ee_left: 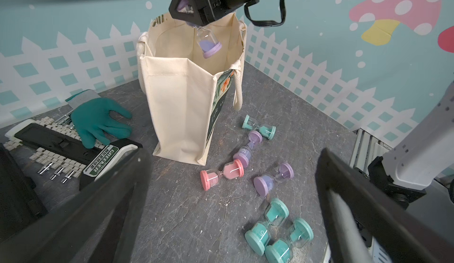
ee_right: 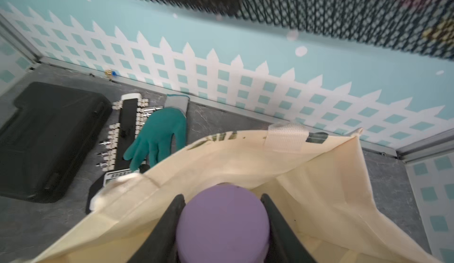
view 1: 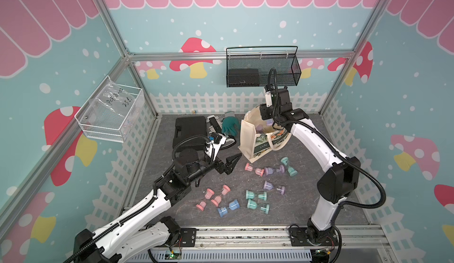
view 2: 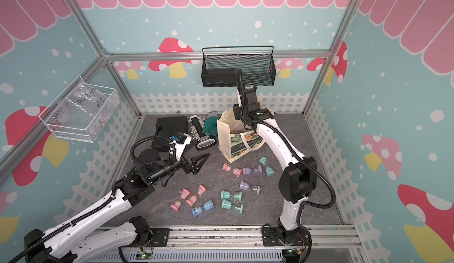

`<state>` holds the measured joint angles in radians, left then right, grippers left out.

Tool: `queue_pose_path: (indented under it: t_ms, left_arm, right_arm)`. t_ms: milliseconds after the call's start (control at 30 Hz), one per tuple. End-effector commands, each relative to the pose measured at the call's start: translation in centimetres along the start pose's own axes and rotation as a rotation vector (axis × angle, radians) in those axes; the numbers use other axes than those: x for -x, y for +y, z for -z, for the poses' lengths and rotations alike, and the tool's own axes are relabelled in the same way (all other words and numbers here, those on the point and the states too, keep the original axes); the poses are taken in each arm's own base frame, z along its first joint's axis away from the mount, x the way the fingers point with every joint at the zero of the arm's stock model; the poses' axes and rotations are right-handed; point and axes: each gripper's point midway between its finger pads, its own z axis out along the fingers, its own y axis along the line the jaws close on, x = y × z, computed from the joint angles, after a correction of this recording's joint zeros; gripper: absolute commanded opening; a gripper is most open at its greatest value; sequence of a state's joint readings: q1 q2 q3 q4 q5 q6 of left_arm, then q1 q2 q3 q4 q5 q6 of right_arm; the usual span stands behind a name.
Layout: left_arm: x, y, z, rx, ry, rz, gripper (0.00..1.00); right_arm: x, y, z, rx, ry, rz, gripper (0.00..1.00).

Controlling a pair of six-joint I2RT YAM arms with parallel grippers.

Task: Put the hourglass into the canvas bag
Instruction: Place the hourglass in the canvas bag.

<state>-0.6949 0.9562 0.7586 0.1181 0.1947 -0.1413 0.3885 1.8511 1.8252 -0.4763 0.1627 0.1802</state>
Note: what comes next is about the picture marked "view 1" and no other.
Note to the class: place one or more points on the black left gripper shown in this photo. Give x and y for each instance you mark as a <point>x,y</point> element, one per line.
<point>228,166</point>

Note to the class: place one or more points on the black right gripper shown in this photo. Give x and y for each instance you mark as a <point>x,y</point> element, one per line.
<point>263,109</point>

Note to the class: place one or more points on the pink hourglass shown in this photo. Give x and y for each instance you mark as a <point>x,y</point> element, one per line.
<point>258,171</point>
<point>215,202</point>
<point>211,194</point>

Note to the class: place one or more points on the cream floral canvas tote bag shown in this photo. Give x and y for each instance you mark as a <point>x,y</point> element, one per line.
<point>257,138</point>

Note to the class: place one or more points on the purple hourglass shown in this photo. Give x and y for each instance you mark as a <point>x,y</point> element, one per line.
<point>268,186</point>
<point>274,170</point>

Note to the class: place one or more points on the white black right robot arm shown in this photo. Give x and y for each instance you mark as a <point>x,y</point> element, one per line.
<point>341,173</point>

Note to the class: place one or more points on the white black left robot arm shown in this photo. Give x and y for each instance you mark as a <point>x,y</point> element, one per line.
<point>128,235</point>

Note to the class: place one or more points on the green hourglass front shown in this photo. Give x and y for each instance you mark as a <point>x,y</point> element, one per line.
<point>263,207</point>

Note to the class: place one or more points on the green work glove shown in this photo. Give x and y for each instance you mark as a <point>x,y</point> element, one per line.
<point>230,124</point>

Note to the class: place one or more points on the black box in basket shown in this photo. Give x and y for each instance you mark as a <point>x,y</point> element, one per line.
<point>240,78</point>

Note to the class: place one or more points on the black plastic tool case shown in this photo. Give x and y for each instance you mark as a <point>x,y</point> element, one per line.
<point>189,126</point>

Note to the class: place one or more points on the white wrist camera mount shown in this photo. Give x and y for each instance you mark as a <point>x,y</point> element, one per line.
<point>216,141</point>

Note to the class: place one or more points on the black wire mesh basket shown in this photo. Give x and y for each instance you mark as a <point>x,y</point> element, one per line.
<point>274,63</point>

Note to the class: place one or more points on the clear acrylic wall bin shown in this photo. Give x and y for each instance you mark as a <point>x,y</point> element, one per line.
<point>110,113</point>

